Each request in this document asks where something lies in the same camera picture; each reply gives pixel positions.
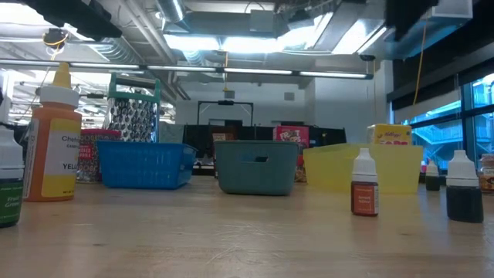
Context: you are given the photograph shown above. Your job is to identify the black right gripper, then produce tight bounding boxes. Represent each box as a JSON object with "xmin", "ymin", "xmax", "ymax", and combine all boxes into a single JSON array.
[{"xmin": 385, "ymin": 0, "xmax": 439, "ymax": 39}]

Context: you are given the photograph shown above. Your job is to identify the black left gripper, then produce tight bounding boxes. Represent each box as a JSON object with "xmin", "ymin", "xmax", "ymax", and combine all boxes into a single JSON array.
[{"xmin": 22, "ymin": 0, "xmax": 123, "ymax": 42}]

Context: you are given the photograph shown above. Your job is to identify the red sprinkles packet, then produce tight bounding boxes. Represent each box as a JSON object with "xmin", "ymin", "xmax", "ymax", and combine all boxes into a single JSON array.
[{"xmin": 76, "ymin": 128, "xmax": 123, "ymax": 183}]

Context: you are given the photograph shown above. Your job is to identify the orange label dropper bottle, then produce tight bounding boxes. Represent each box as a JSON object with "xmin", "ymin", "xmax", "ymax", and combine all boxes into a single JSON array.
[{"xmin": 350, "ymin": 147, "xmax": 380, "ymax": 217}]

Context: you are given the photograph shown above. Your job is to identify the teal plastic bin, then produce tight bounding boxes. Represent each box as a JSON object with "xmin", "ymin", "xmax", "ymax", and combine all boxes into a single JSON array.
[{"xmin": 214, "ymin": 140, "xmax": 300, "ymax": 196}]

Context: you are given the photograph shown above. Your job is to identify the steel box grater teal trim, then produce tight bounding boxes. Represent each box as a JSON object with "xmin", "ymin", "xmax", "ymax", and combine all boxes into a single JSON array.
[{"xmin": 103, "ymin": 72, "xmax": 161, "ymax": 144}]

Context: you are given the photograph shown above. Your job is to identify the yellow Corn Pops cereal box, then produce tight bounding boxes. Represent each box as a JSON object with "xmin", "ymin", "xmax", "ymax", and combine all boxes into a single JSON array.
[{"xmin": 366, "ymin": 123, "xmax": 413, "ymax": 147}]

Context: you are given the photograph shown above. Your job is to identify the yellow food colouring squeeze bottle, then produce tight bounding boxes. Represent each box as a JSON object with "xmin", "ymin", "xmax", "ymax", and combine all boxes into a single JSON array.
[{"xmin": 22, "ymin": 61, "xmax": 83, "ymax": 203}]

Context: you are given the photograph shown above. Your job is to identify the black partition panels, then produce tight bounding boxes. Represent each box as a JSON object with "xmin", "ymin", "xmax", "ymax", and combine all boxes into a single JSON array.
[{"xmin": 181, "ymin": 124, "xmax": 347, "ymax": 148}]

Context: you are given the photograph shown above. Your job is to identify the blue plastic basket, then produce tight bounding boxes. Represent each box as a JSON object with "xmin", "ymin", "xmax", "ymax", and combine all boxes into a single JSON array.
[{"xmin": 96, "ymin": 139, "xmax": 198, "ymax": 191}]

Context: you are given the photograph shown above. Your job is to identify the long LED light bar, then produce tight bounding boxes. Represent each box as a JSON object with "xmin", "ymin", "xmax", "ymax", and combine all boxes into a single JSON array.
[{"xmin": 0, "ymin": 58, "xmax": 374, "ymax": 81}]

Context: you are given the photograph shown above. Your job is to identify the red Froot Loops cereal box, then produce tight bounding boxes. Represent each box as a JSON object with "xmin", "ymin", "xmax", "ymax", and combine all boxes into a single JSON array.
[{"xmin": 272, "ymin": 125, "xmax": 310, "ymax": 183}]

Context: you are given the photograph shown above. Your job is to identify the translucent yellow plastic bin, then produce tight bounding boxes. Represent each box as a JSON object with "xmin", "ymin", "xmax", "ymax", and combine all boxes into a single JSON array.
[{"xmin": 303, "ymin": 142, "xmax": 425, "ymax": 195}]

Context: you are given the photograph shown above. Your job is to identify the green label dropper bottle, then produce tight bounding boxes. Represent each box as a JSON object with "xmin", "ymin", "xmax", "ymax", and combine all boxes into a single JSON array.
[{"xmin": 0, "ymin": 125, "xmax": 25, "ymax": 229}]

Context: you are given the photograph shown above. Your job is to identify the wide dark liquid dropper bottle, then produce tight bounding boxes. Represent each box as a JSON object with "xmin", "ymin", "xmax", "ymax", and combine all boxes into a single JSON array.
[{"xmin": 445, "ymin": 149, "xmax": 485, "ymax": 224}]

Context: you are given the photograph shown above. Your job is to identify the black reel yellow cord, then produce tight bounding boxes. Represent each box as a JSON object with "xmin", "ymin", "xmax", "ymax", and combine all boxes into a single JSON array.
[{"xmin": 41, "ymin": 27, "xmax": 71, "ymax": 50}]

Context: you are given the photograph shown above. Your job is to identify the yellow extension cord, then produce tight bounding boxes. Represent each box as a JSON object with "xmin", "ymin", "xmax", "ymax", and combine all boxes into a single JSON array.
[{"xmin": 413, "ymin": 17, "xmax": 428, "ymax": 106}]

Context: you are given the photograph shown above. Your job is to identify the black metal gantry frame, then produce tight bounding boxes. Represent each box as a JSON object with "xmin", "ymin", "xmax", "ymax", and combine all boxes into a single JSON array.
[{"xmin": 197, "ymin": 100, "xmax": 255, "ymax": 127}]

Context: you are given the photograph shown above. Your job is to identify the black aluminium table frame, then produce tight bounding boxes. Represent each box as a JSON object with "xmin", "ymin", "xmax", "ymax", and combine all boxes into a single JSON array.
[{"xmin": 418, "ymin": 172, "xmax": 494, "ymax": 192}]

